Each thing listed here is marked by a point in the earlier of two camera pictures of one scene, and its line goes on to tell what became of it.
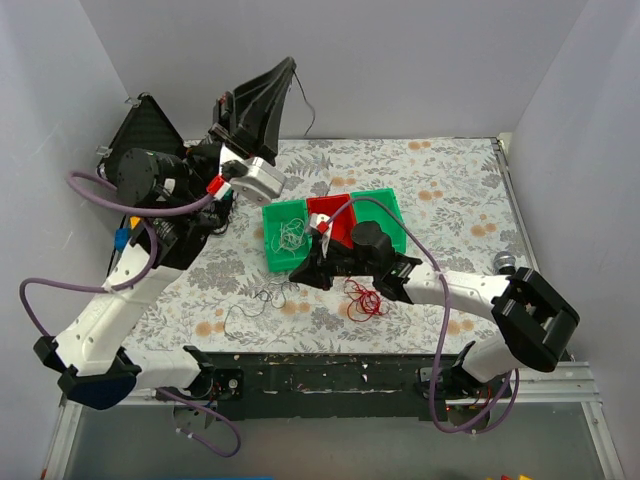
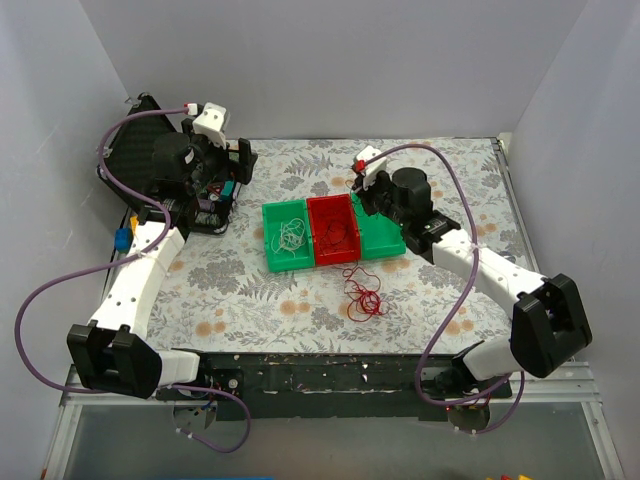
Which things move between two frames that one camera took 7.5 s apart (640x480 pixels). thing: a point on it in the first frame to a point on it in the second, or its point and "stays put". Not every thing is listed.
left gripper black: x=230 y=130 to x=232 y=163
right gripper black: x=325 y=262 to x=368 y=195
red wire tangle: x=364 y=303 stays put
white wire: x=292 y=236 stays put
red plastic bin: x=339 y=210 stays put
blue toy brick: x=122 y=237 stays put
